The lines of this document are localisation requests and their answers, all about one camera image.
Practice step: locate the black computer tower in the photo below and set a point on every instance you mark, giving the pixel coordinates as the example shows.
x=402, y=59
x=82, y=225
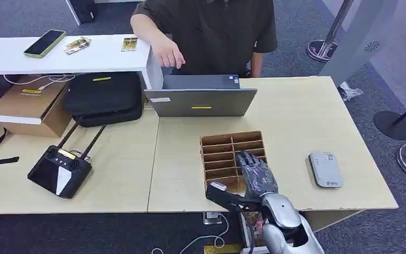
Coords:
x=83, y=10

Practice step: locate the white raised counter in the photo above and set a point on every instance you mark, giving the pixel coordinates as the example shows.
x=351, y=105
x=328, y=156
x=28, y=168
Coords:
x=66, y=56

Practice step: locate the wrapped card pack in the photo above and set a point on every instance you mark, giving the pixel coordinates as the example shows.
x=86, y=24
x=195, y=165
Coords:
x=77, y=45

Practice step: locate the wooden card box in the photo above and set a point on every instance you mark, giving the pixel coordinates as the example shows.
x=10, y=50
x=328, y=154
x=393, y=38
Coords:
x=220, y=157

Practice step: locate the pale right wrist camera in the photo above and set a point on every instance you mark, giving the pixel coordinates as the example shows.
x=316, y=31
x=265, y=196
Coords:
x=224, y=196

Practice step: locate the black soft bag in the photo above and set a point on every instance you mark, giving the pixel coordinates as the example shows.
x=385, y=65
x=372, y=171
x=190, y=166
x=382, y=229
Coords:
x=103, y=94

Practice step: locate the white framed bin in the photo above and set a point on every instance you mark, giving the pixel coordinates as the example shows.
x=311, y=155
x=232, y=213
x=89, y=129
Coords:
x=245, y=231

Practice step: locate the person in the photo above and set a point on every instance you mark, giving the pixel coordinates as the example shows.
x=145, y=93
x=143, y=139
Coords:
x=217, y=35

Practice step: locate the white flat device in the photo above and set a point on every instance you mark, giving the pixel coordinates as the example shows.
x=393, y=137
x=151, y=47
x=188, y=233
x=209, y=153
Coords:
x=325, y=170

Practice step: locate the brown cardboard box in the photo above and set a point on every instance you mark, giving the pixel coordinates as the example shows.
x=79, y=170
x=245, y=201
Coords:
x=28, y=105

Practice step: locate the black stanchion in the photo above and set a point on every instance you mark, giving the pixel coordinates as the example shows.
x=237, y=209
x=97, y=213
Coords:
x=394, y=125

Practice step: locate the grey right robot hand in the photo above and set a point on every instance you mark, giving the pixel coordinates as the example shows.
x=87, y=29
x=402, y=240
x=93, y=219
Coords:
x=259, y=177

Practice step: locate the yellow green printed card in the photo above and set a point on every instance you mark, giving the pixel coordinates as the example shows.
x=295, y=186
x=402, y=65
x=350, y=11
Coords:
x=129, y=44

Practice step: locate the person's right hand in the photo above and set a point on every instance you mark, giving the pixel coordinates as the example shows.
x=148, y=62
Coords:
x=168, y=52

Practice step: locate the phone in green case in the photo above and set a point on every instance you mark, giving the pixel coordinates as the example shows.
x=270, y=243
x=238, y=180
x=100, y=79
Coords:
x=44, y=43

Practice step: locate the floor power socket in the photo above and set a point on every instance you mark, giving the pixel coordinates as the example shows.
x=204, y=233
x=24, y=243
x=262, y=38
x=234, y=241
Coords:
x=212, y=218

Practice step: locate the black remote controller with antennas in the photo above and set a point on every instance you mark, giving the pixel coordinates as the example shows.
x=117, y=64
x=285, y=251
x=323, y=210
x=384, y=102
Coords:
x=60, y=171

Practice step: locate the white floor bracket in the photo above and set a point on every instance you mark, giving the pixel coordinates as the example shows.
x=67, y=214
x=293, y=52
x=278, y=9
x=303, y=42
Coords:
x=350, y=92

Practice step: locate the grey laptop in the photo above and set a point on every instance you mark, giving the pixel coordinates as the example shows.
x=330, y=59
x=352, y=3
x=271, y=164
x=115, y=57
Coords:
x=201, y=101

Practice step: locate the pale grey partition panel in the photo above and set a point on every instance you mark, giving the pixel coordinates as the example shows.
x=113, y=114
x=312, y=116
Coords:
x=357, y=38

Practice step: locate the yellow floor plate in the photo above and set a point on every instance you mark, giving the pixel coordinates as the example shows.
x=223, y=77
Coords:
x=222, y=249

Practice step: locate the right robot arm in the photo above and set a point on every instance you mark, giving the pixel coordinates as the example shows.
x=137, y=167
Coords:
x=283, y=214

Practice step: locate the chrome stanchion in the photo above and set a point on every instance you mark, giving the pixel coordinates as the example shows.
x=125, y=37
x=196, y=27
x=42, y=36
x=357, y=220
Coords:
x=322, y=49

